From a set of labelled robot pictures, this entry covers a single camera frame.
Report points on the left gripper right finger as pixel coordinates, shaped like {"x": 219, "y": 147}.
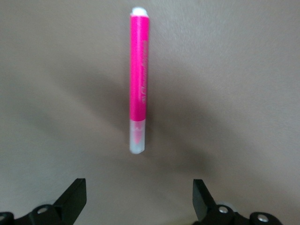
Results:
{"x": 211, "y": 215}

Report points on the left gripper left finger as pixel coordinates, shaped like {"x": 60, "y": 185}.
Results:
{"x": 58, "y": 213}

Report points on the brown table cover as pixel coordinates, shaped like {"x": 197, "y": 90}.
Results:
{"x": 47, "y": 47}

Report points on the pink marker pen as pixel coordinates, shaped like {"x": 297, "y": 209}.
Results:
{"x": 138, "y": 70}

